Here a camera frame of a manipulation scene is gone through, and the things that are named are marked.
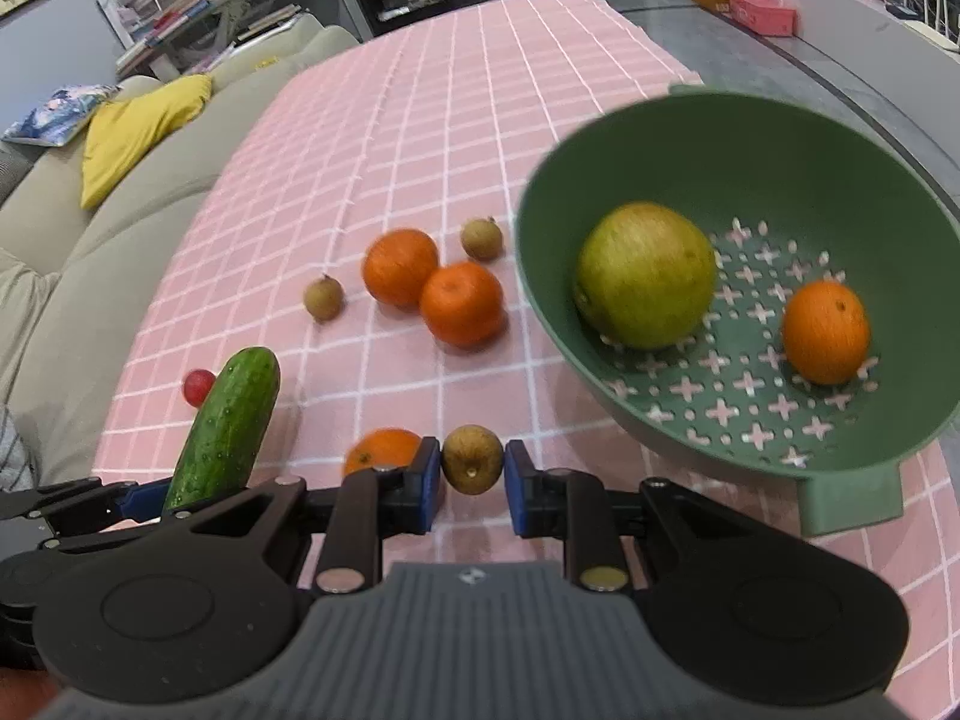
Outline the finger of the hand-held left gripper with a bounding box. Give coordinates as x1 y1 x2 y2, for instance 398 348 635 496
0 476 175 541

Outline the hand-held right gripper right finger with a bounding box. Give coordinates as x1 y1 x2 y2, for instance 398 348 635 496
502 439 758 593

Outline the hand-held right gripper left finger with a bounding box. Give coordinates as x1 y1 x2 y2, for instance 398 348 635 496
161 436 443 593

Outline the brown longan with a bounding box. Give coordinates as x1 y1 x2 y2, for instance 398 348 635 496
304 274 346 322
460 217 504 262
441 424 505 496

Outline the orange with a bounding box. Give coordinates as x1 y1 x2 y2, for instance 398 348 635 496
781 280 872 386
343 428 425 478
419 261 506 348
363 229 440 308

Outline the green cucumber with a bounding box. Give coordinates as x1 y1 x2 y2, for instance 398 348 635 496
163 347 281 515

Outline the green colander bowl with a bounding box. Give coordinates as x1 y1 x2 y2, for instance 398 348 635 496
514 82 960 539

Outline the grey striped clothing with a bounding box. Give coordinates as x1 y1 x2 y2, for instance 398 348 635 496
0 405 35 492

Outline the beige sofa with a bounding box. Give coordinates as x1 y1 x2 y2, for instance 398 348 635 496
0 15 361 496

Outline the yellow-green pear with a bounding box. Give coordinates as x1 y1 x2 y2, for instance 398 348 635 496
574 202 717 350

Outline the pink checked tablecloth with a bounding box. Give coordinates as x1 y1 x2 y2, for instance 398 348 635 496
90 0 960 720

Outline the yellow pillow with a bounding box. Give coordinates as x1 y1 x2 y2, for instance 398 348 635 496
80 73 214 211

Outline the blue printed pillow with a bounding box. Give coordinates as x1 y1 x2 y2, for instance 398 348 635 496
2 84 121 147

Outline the cluttered grey desk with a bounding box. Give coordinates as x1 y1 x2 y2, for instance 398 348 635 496
97 0 338 83

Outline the pink storage box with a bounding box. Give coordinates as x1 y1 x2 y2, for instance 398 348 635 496
727 0 798 37

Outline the white media console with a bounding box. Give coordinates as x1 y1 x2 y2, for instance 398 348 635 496
690 0 960 211

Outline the white router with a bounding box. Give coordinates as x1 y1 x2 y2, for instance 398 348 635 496
919 0 960 53

